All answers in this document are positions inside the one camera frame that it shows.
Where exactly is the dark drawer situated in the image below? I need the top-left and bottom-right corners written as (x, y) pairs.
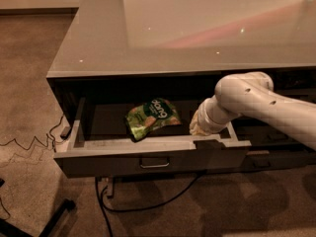
top-left (54, 98), bottom-right (251, 178)
top-left (241, 146), bottom-right (316, 172)
top-left (226, 70), bottom-right (316, 104)
top-left (232, 118), bottom-right (309, 149)

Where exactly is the grey cabinet with glossy top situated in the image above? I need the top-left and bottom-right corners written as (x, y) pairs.
top-left (45, 0), bottom-right (316, 199)

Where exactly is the thin tangled black wire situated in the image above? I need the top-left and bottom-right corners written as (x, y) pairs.
top-left (0, 115), bottom-right (72, 159)

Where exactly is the thick black floor cable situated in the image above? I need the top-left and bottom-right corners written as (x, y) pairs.
top-left (94, 171), bottom-right (206, 237)

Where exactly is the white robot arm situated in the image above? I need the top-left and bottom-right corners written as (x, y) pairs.
top-left (190, 72), bottom-right (316, 149)

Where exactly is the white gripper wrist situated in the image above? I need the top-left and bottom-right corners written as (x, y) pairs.
top-left (190, 96), bottom-right (239, 135)

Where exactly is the green snack bag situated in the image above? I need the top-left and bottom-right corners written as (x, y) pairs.
top-left (125, 98), bottom-right (181, 141)

